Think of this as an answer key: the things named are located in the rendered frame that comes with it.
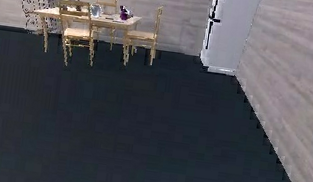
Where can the dark brown bottle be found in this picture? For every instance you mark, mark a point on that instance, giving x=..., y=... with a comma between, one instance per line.
x=78, y=4

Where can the purple vase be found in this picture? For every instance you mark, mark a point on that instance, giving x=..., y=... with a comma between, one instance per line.
x=124, y=13

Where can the white fridge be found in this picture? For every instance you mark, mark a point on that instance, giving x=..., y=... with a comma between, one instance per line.
x=229, y=31

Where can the light wooden chair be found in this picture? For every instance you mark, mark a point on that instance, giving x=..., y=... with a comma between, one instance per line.
x=144, y=37
x=75, y=33
x=107, y=1

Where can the light wooden dining table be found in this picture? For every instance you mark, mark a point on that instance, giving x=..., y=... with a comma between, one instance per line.
x=106, y=21

